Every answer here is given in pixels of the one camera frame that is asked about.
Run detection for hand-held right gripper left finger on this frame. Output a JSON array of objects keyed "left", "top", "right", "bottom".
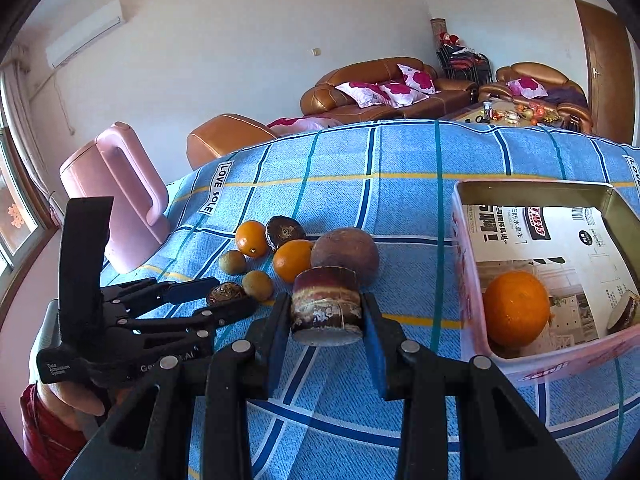
[{"left": 60, "top": 291, "right": 293, "bottom": 480}]

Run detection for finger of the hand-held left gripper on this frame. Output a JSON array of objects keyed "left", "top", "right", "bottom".
[
  {"left": 100, "top": 276, "right": 222, "bottom": 318},
  {"left": 115, "top": 296, "right": 257, "bottom": 350}
]

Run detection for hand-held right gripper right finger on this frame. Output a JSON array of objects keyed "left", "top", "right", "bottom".
[{"left": 359, "top": 291, "right": 586, "bottom": 480}]

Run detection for small dark brown fruit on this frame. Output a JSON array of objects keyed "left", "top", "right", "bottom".
[{"left": 206, "top": 282, "right": 247, "bottom": 307}]

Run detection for green-brown kiwi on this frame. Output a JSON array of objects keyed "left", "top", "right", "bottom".
[
  {"left": 242, "top": 270, "right": 274, "bottom": 303},
  {"left": 218, "top": 250, "right": 248, "bottom": 276}
]

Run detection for reddish-brown cylindrical fruit chunk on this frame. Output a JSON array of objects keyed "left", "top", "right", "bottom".
[{"left": 290, "top": 266, "right": 365, "bottom": 347}]

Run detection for small orange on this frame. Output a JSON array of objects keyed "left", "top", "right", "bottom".
[{"left": 235, "top": 220, "right": 269, "bottom": 259}]

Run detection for medium orange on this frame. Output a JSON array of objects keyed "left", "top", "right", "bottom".
[{"left": 272, "top": 239, "right": 316, "bottom": 284}]

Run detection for dark brown round fruit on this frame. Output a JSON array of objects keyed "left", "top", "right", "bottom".
[{"left": 265, "top": 215, "right": 307, "bottom": 252}]

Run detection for large reddish-brown round fruit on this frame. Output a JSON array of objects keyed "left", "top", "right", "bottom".
[{"left": 310, "top": 227, "right": 380, "bottom": 288}]

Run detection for pink tin box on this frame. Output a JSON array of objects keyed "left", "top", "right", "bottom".
[{"left": 451, "top": 180, "right": 640, "bottom": 387}]

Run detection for person's left hand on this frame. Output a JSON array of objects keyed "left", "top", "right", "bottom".
[{"left": 37, "top": 382, "right": 108, "bottom": 432}]

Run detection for pink electric kettle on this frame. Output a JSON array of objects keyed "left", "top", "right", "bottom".
[{"left": 59, "top": 121, "right": 172, "bottom": 274}]

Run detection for window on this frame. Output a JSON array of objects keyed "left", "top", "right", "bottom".
[{"left": 0, "top": 60, "right": 57, "bottom": 273}]

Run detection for large orange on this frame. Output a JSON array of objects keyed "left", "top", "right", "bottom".
[{"left": 482, "top": 271, "right": 551, "bottom": 348}]

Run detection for brown leather ottoman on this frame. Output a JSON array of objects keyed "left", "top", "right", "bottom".
[{"left": 186, "top": 114, "right": 279, "bottom": 171}]

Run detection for blue plaid tablecloth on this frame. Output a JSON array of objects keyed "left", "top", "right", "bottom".
[{"left": 97, "top": 119, "right": 640, "bottom": 480}]

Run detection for printed paper sheet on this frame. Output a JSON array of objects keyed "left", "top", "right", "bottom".
[{"left": 462, "top": 203, "right": 637, "bottom": 351}]

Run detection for white air conditioner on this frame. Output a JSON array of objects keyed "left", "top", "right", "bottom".
[{"left": 45, "top": 0, "right": 124, "bottom": 69}]

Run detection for wooden coffee table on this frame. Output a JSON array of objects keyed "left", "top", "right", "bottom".
[{"left": 437, "top": 101, "right": 583, "bottom": 134}]

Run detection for dark cut fruit half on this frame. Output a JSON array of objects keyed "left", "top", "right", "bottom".
[{"left": 606, "top": 287, "right": 640, "bottom": 336}]

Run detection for white pink flower pillow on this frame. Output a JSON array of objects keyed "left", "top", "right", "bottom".
[
  {"left": 506, "top": 76, "right": 549, "bottom": 99},
  {"left": 335, "top": 81, "right": 389, "bottom": 108},
  {"left": 397, "top": 64, "right": 441, "bottom": 95},
  {"left": 379, "top": 81, "right": 427, "bottom": 109}
]

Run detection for brown leather sofa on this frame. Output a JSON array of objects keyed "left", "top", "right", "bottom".
[{"left": 300, "top": 57, "right": 479, "bottom": 122}]

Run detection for stacked dark chairs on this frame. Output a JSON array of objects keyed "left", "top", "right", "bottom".
[{"left": 436, "top": 45, "right": 494, "bottom": 86}]

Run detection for purple cloth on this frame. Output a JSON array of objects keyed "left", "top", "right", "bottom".
[{"left": 547, "top": 86, "right": 589, "bottom": 109}]

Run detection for brown leather armchair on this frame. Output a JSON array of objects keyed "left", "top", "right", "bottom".
[{"left": 477, "top": 62, "right": 594, "bottom": 134}]

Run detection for brown wooden door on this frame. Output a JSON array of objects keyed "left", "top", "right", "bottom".
[{"left": 574, "top": 0, "right": 640, "bottom": 150}]

